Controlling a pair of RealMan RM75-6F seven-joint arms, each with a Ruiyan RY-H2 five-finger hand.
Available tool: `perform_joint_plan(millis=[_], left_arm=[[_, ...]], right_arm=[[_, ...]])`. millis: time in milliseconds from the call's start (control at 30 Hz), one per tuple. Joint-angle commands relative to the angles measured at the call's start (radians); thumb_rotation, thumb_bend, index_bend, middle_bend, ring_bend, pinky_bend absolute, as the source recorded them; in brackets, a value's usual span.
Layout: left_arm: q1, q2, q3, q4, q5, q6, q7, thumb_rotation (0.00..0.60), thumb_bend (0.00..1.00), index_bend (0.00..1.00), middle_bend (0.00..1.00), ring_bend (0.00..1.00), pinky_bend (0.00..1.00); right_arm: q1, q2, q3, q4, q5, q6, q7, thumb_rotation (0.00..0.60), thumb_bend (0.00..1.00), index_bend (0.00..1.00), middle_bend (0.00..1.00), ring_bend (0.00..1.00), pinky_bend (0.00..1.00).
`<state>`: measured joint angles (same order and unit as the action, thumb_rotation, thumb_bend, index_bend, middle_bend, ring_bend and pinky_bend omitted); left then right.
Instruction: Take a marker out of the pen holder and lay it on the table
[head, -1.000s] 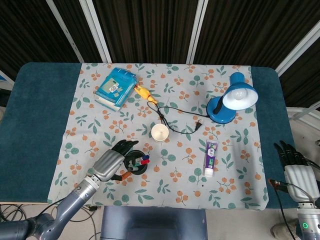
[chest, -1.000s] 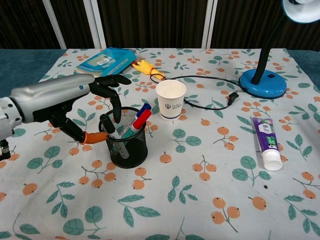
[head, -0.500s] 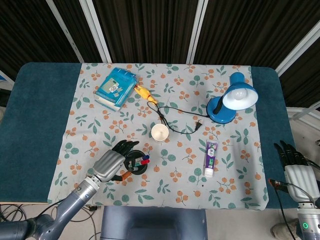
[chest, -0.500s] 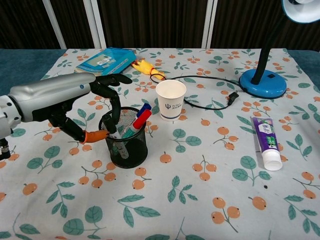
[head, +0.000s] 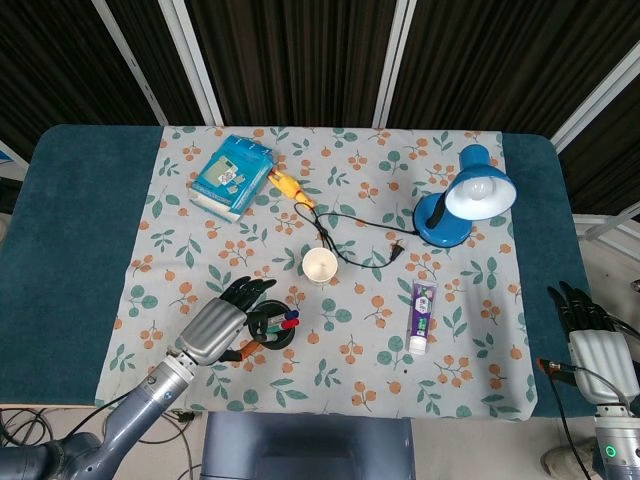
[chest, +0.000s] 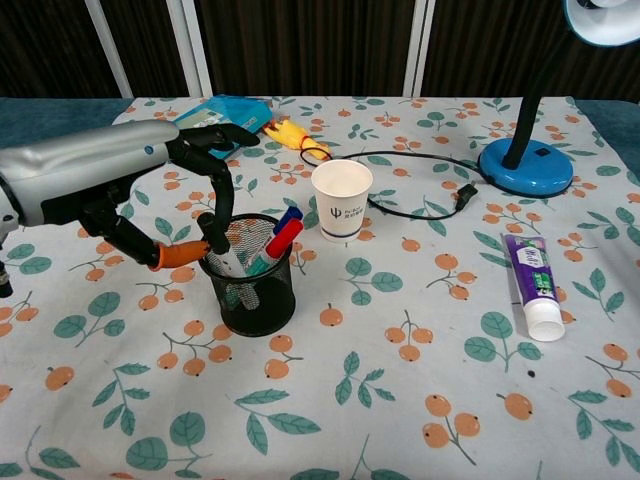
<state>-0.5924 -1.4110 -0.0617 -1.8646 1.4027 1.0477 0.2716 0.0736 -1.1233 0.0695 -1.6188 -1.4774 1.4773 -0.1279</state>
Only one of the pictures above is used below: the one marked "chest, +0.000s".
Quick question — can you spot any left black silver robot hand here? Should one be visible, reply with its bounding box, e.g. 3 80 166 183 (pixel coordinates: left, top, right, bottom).
0 118 261 274

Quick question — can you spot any white black marker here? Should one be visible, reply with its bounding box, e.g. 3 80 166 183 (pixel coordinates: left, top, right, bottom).
197 212 249 281

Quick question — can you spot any blue marker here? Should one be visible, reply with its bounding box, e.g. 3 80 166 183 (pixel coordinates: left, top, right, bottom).
269 205 305 239

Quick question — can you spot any red marker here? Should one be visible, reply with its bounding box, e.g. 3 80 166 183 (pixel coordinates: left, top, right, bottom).
264 221 305 259

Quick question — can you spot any black mesh pen holder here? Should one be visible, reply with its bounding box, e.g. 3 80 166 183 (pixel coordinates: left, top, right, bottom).
198 213 296 337

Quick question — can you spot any blue tissue pack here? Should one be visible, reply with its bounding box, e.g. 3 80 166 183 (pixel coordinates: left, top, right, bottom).
169 94 274 162

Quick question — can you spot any yellow rubber chicken toy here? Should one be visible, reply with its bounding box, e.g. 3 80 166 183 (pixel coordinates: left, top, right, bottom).
263 118 334 161

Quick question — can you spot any white paper cup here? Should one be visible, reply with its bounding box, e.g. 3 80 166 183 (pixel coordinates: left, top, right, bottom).
310 159 375 244

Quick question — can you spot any floral print tablecloth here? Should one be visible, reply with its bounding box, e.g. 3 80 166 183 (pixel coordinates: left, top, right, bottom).
0 94 640 480

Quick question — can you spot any blue desk lamp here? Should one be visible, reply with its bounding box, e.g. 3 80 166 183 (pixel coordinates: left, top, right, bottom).
477 0 640 197

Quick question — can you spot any purple toothpaste tube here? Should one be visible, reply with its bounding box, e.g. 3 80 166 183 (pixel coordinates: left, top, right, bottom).
501 233 566 343

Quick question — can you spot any white aluminium frame post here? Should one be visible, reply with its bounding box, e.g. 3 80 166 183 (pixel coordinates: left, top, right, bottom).
83 0 135 99
401 0 435 97
166 0 217 97

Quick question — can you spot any black lamp power cable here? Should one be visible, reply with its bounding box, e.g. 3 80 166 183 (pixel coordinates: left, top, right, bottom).
299 149 489 221

